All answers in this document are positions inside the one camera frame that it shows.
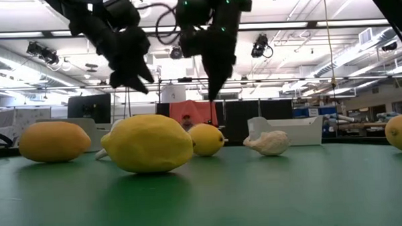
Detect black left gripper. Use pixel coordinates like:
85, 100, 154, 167
106, 25, 156, 97

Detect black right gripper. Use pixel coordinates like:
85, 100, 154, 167
197, 23, 240, 102

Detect large yellow lemon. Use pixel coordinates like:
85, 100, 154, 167
99, 112, 196, 176

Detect small yellow lemon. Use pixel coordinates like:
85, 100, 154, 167
188, 121, 226, 158

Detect white garlic bulb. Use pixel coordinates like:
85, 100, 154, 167
92, 119, 123, 161

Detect beige garlic bulb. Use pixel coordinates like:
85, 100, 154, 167
243, 129, 292, 158

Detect orange-yellow lemon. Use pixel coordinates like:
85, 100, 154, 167
17, 119, 92, 164

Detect white round tank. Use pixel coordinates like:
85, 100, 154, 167
160, 84, 187, 104

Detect orange cloth partition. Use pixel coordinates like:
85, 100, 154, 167
168, 99, 219, 129

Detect person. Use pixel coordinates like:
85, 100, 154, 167
180, 113, 195, 132

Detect black monitor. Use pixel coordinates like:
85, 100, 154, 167
66, 93, 112, 124

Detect black partition screen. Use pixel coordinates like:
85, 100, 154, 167
216, 99, 295, 134

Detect overhead light bar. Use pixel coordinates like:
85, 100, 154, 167
0, 18, 392, 40

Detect blue storage bins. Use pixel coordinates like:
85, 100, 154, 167
293, 105, 338, 119

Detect white plastic basket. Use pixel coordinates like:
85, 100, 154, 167
247, 114, 325, 148

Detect white patterned partition panel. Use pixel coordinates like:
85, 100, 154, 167
0, 107, 53, 148

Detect white ceiling vent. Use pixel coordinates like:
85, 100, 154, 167
358, 26, 374, 46

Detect dark oval ceiling fixture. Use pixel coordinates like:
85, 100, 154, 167
381, 40, 399, 52

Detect black metal frame stand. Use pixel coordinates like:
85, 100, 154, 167
157, 77, 214, 129

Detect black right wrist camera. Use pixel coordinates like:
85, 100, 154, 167
177, 25, 204, 58

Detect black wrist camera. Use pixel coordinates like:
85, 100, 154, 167
177, 25, 204, 58
102, 0, 142, 30

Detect round black ceiling camera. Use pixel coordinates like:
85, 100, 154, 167
169, 45, 184, 60

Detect black ceiling camera with cable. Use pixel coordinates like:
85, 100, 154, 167
250, 33, 274, 60

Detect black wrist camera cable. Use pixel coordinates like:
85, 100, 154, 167
139, 1, 182, 46

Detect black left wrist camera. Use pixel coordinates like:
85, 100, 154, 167
102, 0, 142, 30

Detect black horizontal frame rail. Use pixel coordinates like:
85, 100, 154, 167
0, 74, 402, 93

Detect black ceiling camera on bracket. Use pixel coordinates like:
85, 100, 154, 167
25, 40, 61, 66

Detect yellow hanging cord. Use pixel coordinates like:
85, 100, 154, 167
320, 0, 340, 136

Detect black hose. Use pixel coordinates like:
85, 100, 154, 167
0, 127, 15, 148

